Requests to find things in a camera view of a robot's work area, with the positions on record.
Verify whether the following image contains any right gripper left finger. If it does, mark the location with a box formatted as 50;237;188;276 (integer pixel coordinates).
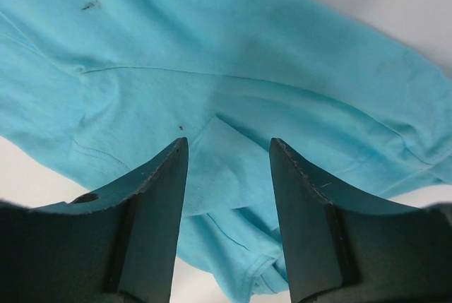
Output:
1;138;189;302

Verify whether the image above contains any teal t shirt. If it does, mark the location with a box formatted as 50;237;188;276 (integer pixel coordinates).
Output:
1;0;451;302

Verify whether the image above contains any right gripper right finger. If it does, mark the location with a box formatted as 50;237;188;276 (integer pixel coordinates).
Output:
269;138;451;302

